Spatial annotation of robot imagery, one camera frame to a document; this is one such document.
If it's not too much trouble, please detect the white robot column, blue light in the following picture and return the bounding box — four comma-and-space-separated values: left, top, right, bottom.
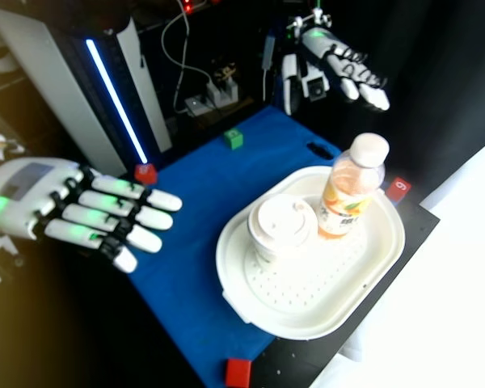
0, 0, 174, 179

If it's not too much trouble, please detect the green block with C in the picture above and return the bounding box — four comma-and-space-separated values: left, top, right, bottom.
223, 128, 244, 151

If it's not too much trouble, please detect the red block with six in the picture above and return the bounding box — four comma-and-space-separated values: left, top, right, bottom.
383, 176, 412, 203

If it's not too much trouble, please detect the white power strip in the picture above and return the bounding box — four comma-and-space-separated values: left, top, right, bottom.
184, 78, 240, 119

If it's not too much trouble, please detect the white adapter box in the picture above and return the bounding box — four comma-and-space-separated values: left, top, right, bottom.
261, 34, 276, 70

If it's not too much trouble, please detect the white paper cup with lid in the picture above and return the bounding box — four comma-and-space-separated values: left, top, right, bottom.
247, 193, 318, 266

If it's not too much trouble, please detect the red block with eight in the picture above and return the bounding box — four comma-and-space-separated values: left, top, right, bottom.
133, 162, 158, 186

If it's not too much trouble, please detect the orange drink bottle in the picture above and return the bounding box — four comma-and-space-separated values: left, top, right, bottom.
315, 133, 390, 240

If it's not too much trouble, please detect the white perforated tray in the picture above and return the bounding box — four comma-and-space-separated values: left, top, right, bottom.
216, 164, 407, 341

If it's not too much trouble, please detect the blue cloth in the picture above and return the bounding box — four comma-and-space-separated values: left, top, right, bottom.
127, 105, 345, 388

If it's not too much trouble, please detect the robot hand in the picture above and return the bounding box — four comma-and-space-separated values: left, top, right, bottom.
281, 27, 391, 117
0, 156, 183, 274

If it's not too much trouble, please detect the plain red block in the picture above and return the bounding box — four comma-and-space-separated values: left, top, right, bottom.
225, 358, 253, 387

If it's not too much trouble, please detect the white cable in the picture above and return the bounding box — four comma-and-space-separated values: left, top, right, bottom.
160, 0, 213, 116

